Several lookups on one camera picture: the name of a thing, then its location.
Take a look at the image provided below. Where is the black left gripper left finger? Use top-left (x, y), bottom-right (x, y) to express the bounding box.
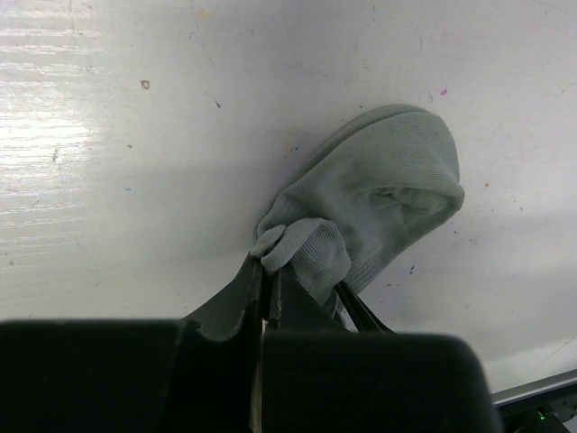
top-left (1, 258), bottom-right (262, 432)

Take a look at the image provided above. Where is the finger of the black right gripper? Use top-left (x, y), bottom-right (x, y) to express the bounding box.
top-left (335, 281), bottom-right (394, 334)

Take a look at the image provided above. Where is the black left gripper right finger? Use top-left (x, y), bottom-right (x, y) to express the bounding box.
top-left (261, 268), bottom-right (503, 432)

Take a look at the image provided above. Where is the grey ankle sock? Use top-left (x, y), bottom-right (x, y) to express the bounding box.
top-left (251, 105), bottom-right (465, 315)

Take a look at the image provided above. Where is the aluminium frame rail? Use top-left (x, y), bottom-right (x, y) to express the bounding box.
top-left (491, 369), bottom-right (576, 407)

